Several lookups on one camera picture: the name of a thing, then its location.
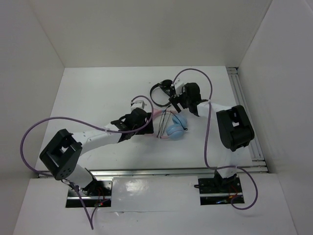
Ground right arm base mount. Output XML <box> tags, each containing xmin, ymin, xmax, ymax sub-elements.
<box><xmin>194</xmin><ymin>177</ymin><xmax>245</xmax><ymax>206</ymax></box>

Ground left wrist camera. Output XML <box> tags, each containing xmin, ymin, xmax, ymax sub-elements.
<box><xmin>131</xmin><ymin>100</ymin><xmax>147</xmax><ymax>111</ymax></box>

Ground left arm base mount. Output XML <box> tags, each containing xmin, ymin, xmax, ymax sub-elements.
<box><xmin>66</xmin><ymin>178</ymin><xmax>113</xmax><ymax>208</ymax></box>

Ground pink blue cat-ear headphones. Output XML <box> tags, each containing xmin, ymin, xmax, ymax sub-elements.
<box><xmin>146</xmin><ymin>109</ymin><xmax>188</xmax><ymax>140</ymax></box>

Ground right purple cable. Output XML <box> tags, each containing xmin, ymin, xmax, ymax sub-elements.
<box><xmin>173</xmin><ymin>68</ymin><xmax>260</xmax><ymax>211</ymax></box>

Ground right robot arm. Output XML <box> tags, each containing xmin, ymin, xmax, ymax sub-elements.
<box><xmin>169</xmin><ymin>80</ymin><xmax>255</xmax><ymax>192</ymax></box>

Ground thin black headphone cable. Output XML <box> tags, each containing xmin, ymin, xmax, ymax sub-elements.
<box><xmin>156</xmin><ymin>106</ymin><xmax>189</xmax><ymax>140</ymax></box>

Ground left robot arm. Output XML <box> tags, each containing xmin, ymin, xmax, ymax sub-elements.
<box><xmin>40</xmin><ymin>108</ymin><xmax>154</xmax><ymax>195</ymax></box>

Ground front aluminium rail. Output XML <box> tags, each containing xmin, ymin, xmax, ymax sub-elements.
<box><xmin>34</xmin><ymin>166</ymin><xmax>267</xmax><ymax>178</ymax></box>

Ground right side aluminium rail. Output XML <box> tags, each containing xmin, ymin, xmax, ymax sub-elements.
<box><xmin>226</xmin><ymin>67</ymin><xmax>267</xmax><ymax>169</ymax></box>

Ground aluminium rail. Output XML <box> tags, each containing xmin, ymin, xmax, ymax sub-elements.
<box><xmin>226</xmin><ymin>67</ymin><xmax>267</xmax><ymax>169</ymax></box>
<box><xmin>34</xmin><ymin>166</ymin><xmax>267</xmax><ymax>178</ymax></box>

